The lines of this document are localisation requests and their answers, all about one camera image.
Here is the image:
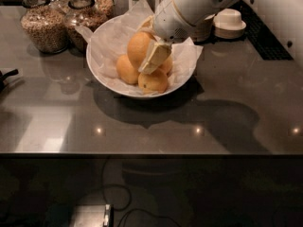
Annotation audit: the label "white crumpled paper liner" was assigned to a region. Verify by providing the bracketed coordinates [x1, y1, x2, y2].
[75, 0, 205, 96]

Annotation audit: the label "black handle at left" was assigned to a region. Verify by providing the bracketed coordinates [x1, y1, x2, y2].
[0, 69, 19, 92]

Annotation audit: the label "orange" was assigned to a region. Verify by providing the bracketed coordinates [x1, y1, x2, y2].
[158, 57, 173, 75]
[116, 54, 139, 85]
[138, 69, 169, 94]
[127, 31, 155, 69]

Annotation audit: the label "tall stack paper bowls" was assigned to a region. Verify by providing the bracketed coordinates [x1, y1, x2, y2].
[190, 14, 215, 43]

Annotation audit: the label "black cable under table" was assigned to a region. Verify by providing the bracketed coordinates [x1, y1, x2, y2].
[100, 156, 183, 227]

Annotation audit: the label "large glass cereal jar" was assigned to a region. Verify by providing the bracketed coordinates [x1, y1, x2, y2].
[20, 0, 68, 54]

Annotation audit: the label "back glass cereal jar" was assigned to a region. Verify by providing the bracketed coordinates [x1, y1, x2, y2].
[95, 0, 114, 19]

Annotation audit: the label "short stack paper bowls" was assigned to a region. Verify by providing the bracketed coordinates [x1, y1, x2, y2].
[213, 9, 246, 39]

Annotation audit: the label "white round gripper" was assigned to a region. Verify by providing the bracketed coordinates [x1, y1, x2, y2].
[137, 0, 196, 74]

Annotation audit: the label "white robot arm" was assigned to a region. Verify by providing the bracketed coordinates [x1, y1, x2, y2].
[139, 0, 303, 74]

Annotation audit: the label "silver box under table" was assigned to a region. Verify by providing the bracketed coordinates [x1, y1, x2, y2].
[69, 204, 113, 227]

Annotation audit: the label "white ceramic bowl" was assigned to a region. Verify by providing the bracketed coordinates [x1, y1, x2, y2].
[85, 14, 198, 99]

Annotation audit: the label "black rubber mat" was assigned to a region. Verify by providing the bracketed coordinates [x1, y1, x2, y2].
[203, 0, 293, 61]

